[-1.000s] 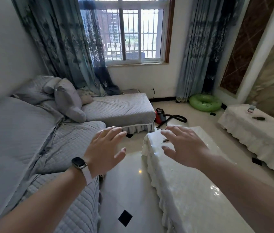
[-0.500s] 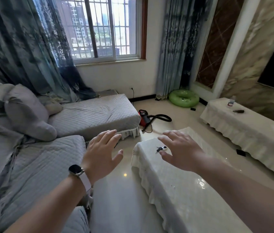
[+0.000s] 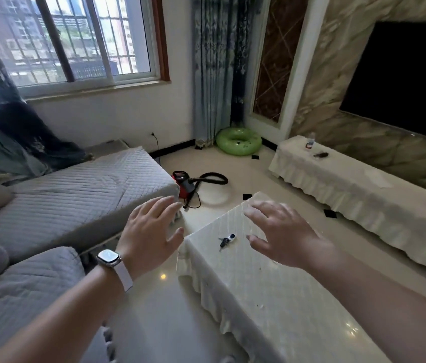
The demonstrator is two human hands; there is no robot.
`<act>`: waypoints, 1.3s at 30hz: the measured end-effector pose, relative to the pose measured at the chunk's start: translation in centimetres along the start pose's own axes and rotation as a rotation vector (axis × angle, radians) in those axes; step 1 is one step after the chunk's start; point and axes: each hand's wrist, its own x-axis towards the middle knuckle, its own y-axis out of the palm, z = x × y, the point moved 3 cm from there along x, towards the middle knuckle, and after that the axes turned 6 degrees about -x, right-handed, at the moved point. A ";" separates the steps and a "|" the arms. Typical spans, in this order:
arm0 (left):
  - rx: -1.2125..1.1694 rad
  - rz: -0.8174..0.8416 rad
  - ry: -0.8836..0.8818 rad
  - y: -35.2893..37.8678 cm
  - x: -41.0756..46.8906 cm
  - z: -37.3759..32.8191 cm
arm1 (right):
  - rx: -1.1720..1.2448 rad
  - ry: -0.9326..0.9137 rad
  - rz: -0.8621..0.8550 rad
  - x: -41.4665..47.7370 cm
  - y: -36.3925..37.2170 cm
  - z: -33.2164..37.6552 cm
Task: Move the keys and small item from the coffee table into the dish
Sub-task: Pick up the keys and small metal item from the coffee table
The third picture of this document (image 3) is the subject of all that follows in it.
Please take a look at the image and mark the cream lace coffee table cloth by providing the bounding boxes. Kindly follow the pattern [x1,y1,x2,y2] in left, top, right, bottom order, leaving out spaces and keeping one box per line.
[177,191,392,363]

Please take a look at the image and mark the person's right hand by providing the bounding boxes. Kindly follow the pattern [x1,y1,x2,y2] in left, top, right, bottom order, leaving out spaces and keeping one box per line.
[243,200,335,271]

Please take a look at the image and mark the grey blue patterned curtain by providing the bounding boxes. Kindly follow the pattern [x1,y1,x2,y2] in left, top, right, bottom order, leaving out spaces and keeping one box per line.
[192,0,263,146]

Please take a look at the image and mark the window with white frame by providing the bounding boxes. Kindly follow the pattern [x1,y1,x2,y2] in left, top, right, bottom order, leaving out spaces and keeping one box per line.
[0,0,171,99]

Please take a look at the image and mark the black wall plug with cable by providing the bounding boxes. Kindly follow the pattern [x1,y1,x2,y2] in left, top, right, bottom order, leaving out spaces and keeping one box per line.
[150,132,161,163]

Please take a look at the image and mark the person's left hand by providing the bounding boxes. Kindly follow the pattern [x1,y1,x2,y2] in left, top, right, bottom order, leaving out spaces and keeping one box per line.
[116,196,185,279]

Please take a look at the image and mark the smartwatch with white band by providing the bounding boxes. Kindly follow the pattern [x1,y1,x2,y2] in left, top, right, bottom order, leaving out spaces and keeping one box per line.
[96,249,134,293]

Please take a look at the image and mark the cream cloth covered television cabinet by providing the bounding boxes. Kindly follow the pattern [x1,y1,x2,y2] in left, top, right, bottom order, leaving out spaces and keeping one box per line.
[268,135,426,282]

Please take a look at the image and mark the dark blue patterned curtain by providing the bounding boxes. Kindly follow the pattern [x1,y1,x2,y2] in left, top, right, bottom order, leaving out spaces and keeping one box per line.
[0,10,95,183]

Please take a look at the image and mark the grey quilted sofa seat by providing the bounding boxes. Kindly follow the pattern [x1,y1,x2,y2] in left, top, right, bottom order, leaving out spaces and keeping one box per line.
[0,246,118,363]

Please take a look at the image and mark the black vacuum hose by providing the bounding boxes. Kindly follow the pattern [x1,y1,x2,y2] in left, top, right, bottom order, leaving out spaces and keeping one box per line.
[188,171,230,186]

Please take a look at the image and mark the black flat television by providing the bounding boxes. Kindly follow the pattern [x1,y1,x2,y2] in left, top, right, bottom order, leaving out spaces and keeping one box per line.
[339,20,426,144]

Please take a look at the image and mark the person's left forearm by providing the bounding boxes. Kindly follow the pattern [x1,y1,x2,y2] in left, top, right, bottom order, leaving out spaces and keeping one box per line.
[0,257,139,363]

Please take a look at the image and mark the person's right forearm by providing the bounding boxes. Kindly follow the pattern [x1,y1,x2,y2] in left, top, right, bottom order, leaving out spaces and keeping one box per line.
[304,242,426,363]

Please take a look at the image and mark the bunch of keys with fob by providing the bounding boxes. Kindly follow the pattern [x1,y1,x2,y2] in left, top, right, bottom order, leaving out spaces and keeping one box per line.
[218,233,236,251]

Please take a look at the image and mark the green inflatable swim ring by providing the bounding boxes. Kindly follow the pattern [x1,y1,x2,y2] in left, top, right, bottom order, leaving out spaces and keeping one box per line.
[216,126,263,157]

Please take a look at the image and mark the red vacuum cleaner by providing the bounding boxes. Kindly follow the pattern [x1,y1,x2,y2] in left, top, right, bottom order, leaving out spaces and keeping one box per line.
[171,170,199,209]

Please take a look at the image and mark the grey quilted sofa chaise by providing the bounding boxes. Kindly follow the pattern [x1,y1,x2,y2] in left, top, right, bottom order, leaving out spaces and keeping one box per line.
[0,146,182,262]

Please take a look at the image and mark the brown framed wall panel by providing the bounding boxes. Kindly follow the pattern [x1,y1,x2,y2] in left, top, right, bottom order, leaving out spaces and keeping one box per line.
[248,0,331,133]

